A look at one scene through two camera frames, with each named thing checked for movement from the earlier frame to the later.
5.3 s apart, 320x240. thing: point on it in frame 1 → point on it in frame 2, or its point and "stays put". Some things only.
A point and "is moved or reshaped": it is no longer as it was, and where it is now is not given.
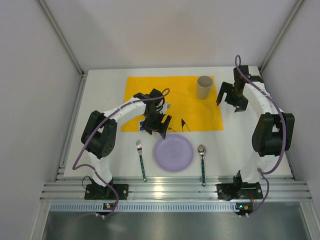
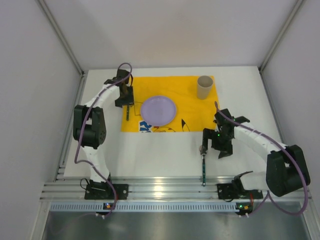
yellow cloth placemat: [188, 112] stays put
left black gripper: [155, 125] → [125, 100]
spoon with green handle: [202, 150] stays put
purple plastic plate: [173, 153] is moved or reshaped
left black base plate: [95, 192] stays put
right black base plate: [240, 191] stays put
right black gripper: [232, 97] → [207, 137]
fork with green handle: [139, 146] is moved or reshaped
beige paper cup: [204, 85] stays put
